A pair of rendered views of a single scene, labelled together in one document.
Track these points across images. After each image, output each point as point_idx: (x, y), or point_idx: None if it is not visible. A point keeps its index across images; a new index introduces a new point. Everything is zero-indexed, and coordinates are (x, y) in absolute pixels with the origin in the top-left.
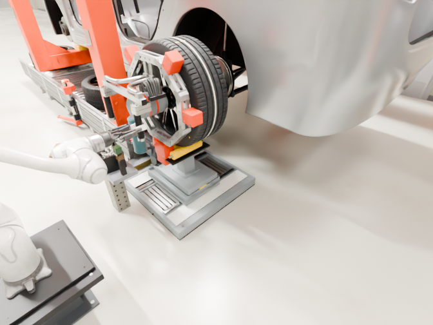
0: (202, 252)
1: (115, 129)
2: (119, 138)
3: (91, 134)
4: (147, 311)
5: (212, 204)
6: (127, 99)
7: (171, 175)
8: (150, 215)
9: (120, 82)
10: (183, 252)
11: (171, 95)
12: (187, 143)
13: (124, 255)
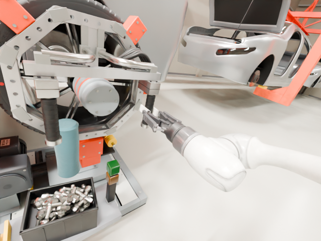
0: (160, 189)
1: (161, 120)
2: (181, 121)
3: (188, 131)
4: (206, 238)
5: (123, 166)
6: (96, 88)
7: (82, 178)
8: (101, 231)
9: (93, 59)
10: (157, 202)
11: (29, 87)
12: None
13: None
